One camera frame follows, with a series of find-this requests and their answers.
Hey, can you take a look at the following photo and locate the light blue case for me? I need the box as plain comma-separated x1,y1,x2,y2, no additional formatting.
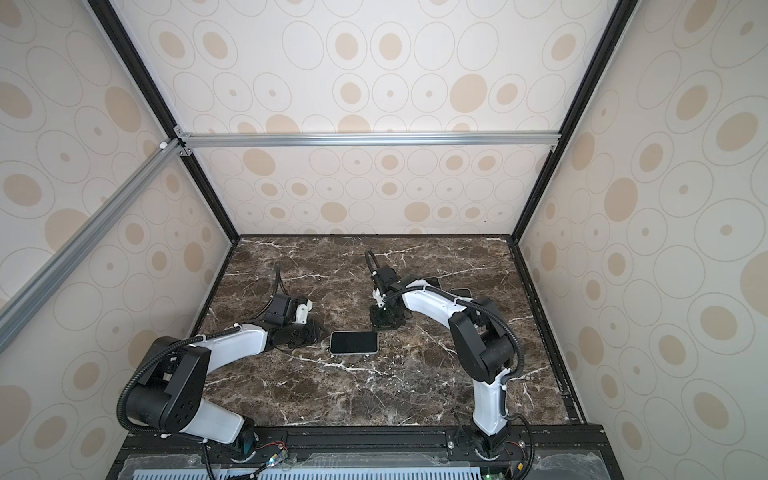
450,288,473,298
424,277,441,289
328,330,380,356

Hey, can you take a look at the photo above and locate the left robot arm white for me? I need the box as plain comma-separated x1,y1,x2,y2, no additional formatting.
116,269,319,459

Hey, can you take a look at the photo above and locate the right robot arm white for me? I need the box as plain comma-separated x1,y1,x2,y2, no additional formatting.
364,250,535,479

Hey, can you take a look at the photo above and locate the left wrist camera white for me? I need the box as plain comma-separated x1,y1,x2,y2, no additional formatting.
294,300,313,325

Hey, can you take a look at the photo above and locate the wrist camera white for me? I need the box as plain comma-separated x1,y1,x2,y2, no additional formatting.
373,289,385,308
294,300,313,325

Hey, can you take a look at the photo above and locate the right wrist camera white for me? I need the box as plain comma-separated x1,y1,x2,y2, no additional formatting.
373,289,385,308

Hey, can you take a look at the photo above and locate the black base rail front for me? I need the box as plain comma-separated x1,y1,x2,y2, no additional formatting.
107,425,623,479

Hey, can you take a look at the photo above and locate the silver aluminium rail back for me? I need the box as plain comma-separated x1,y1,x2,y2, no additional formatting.
176,131,561,148

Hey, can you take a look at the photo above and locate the silver aluminium rail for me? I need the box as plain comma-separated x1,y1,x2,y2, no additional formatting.
176,131,561,148
1,138,182,350

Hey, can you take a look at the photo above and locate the silver aluminium rail left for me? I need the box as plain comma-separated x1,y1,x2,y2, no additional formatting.
1,138,182,350

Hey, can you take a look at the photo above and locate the black corner frame post left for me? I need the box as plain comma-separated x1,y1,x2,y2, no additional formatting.
85,0,240,244

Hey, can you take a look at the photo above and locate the black corner frame post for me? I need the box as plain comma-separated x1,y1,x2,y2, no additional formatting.
510,0,639,245
85,0,240,244

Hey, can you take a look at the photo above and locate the black corner frame post right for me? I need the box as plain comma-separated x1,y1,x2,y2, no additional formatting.
510,0,639,245

